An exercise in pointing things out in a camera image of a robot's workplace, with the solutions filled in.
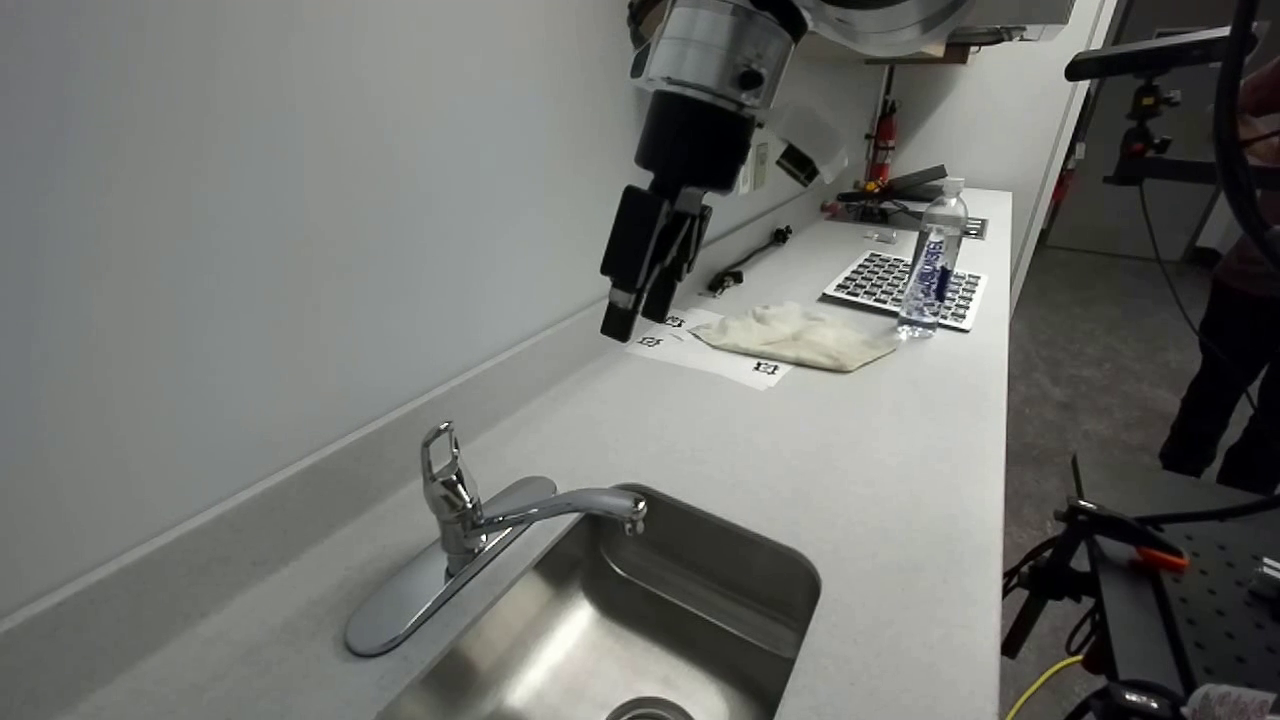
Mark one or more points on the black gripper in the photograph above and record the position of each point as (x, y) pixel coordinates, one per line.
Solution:
(683, 145)

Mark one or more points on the chrome sink faucet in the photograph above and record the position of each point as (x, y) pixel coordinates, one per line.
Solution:
(472, 534)

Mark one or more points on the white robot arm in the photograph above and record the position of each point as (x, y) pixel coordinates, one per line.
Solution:
(714, 68)

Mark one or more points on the white paper sheet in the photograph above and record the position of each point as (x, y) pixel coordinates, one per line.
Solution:
(678, 342)

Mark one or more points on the black rod tool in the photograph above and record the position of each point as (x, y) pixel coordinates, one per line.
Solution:
(734, 274)

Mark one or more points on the white crumpled cloth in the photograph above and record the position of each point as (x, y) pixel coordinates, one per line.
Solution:
(792, 334)

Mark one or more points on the checkered calibration board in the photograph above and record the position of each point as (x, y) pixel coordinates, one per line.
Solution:
(877, 287)

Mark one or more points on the pile of tools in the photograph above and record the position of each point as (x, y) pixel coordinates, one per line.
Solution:
(926, 198)

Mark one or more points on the clear plastic bottle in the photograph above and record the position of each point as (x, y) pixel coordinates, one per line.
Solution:
(931, 266)

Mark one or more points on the stainless steel sink basin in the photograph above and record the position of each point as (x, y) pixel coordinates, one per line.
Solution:
(689, 617)

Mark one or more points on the black tripod stand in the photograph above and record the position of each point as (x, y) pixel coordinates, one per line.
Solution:
(1140, 151)

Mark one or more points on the person in dark clothes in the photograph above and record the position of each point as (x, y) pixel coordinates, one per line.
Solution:
(1230, 410)

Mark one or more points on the black optical breadboard cart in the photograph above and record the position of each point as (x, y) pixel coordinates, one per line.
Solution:
(1177, 587)

